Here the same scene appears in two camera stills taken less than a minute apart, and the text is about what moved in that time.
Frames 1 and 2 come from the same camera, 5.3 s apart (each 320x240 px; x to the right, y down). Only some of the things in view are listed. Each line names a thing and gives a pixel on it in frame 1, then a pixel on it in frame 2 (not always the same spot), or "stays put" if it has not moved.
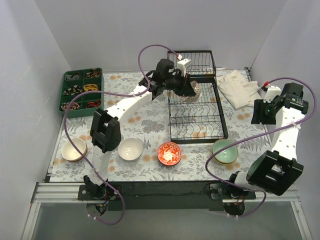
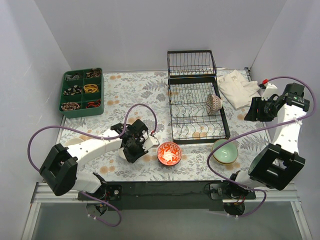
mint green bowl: [227, 156] stays put
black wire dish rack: [203, 120] stays put
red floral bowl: [169, 153] stays put
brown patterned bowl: [197, 91] -> [213, 104]
